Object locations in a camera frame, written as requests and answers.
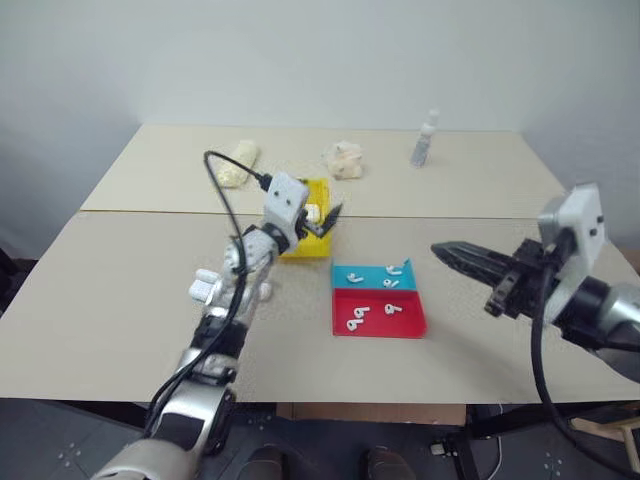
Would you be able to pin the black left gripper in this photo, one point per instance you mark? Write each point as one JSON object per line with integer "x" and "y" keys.
{"x": 307, "y": 230}

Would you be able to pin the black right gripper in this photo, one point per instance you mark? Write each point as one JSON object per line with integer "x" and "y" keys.
{"x": 530, "y": 280}

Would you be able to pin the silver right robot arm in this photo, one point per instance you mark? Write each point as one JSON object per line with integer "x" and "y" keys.
{"x": 625, "y": 305}

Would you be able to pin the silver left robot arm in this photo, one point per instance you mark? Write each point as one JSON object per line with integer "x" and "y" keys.
{"x": 200, "y": 400}

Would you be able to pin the yellow plastic bin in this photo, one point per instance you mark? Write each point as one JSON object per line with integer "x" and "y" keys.
{"x": 317, "y": 247}

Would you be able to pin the clear crumpled plastic bag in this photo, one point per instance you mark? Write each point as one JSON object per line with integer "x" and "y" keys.
{"x": 345, "y": 162}

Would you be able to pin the white wireless earbud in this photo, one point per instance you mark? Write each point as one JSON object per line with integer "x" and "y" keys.
{"x": 392, "y": 308}
{"x": 354, "y": 277}
{"x": 353, "y": 325}
{"x": 393, "y": 270}
{"x": 389, "y": 283}
{"x": 359, "y": 313}

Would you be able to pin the blue plastic tray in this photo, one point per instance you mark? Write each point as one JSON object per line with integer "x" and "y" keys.
{"x": 370, "y": 277}

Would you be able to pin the red plastic tray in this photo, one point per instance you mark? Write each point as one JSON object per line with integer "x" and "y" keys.
{"x": 407, "y": 325}

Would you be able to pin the long pale yellow bag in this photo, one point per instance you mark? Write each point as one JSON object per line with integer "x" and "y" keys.
{"x": 240, "y": 165}

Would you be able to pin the clear spray bottle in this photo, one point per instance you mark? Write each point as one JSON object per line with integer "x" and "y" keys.
{"x": 421, "y": 150}

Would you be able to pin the brown cardboard carton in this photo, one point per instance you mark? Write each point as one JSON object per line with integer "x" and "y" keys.
{"x": 631, "y": 260}

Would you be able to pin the light wooden piece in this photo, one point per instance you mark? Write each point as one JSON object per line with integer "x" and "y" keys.
{"x": 607, "y": 427}

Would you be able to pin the dark brown rounded shape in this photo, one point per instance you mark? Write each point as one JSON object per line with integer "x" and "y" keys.
{"x": 267, "y": 465}
{"x": 387, "y": 465}

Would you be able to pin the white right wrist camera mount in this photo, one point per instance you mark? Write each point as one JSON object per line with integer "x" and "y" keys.
{"x": 580, "y": 210}

